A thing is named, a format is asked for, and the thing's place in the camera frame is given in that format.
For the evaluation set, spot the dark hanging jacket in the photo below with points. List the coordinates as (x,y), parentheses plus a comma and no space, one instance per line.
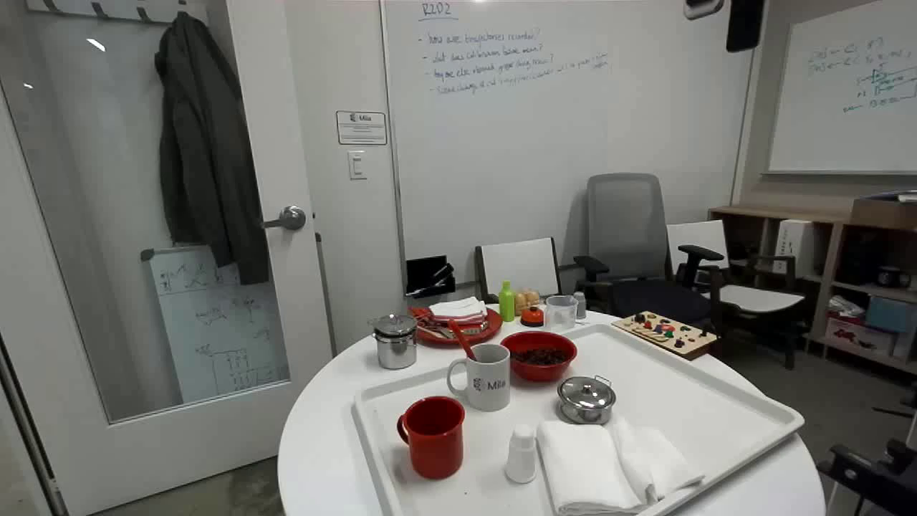
(206,176)

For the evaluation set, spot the grey office chair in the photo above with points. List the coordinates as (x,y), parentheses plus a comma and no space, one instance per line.
(626,253)

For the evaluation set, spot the white glass door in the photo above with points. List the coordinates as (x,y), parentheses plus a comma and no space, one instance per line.
(80,198)

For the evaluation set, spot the clear plastic cup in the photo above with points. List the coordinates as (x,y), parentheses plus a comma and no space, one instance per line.
(562,309)

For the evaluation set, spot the white logo mug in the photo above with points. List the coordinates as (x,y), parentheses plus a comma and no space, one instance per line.
(483,380)

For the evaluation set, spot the red cup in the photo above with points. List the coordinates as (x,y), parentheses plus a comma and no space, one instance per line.
(433,431)

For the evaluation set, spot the white chair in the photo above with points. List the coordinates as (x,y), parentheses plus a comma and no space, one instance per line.
(757,298)
(522,263)

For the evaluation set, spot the small leaning whiteboard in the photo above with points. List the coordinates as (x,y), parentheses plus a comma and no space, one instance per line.
(222,332)

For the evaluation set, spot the orange tomato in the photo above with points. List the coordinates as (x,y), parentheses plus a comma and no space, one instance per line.
(530,315)

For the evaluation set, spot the white folded cloth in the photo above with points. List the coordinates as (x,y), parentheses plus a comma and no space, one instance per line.
(610,470)

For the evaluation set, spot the wooden game board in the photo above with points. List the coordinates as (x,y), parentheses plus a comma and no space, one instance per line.
(669,332)

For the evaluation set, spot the red plate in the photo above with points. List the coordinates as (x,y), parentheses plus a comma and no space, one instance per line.
(450,331)

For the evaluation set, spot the red bowl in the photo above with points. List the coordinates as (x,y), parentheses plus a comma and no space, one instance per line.
(540,355)

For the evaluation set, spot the white plastic tray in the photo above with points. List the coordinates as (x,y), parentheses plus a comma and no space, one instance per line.
(718,425)

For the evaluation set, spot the silver door handle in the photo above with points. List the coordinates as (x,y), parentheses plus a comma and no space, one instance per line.
(287,219)

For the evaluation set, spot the small steel lidded bowl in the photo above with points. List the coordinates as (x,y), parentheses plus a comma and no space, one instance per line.
(586,400)

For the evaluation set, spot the right wall whiteboard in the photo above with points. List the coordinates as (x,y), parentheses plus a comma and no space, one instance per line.
(848,93)

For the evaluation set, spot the white salt cellar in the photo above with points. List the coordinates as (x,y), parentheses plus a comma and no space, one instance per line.
(522,456)

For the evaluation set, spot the steel lidded canister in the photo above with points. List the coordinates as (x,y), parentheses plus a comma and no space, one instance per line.
(395,341)

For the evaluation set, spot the green bottle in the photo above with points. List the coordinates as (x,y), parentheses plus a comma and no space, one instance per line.
(509,302)

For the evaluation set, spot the wooden shelf unit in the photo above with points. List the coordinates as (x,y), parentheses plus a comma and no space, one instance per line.
(855,269)

